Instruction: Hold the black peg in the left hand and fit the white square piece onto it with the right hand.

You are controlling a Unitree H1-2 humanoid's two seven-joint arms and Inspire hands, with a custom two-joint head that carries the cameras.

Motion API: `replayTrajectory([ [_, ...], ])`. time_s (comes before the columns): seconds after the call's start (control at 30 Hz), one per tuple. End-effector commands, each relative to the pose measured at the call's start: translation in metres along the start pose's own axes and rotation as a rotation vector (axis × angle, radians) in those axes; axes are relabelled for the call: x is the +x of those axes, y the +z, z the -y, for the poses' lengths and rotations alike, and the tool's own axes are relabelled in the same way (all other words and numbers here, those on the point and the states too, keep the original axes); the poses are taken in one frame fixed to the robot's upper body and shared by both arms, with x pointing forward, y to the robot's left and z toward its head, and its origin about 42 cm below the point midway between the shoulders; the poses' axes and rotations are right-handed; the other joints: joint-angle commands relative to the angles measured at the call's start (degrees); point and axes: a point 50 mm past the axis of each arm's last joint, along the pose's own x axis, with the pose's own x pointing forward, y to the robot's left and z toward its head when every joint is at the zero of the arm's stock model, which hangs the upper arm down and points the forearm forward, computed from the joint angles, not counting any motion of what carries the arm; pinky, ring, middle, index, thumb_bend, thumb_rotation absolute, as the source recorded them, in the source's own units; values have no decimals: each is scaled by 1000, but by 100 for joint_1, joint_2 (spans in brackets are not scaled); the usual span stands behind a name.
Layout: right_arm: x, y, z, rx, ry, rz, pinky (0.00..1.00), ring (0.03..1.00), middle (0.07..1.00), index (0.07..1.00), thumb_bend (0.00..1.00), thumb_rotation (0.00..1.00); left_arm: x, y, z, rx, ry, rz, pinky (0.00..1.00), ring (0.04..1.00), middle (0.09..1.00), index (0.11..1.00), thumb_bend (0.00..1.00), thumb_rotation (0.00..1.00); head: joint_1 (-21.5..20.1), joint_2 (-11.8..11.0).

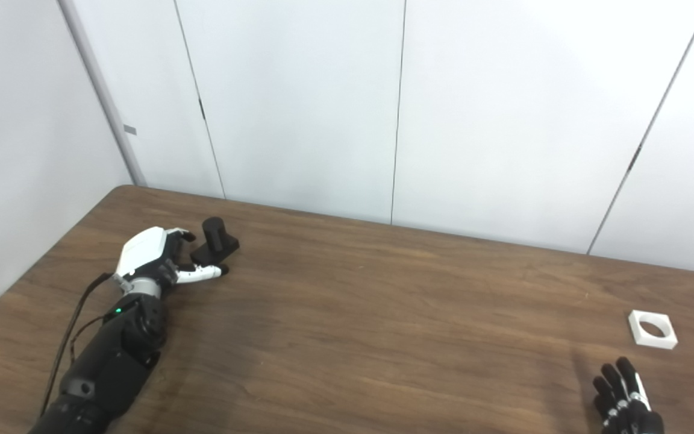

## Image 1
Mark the white square piece with hole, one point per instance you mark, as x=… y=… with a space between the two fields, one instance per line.
x=660 y=339

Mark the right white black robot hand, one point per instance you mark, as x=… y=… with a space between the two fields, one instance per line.
x=624 y=404

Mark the small grey wall tag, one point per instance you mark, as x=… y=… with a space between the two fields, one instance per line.
x=130 y=129

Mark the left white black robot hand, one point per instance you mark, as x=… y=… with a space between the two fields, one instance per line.
x=142 y=253

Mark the grey wall corner strip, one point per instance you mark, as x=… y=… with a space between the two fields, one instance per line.
x=106 y=102

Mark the black peg with square base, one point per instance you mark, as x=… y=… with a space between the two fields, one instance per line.
x=217 y=247

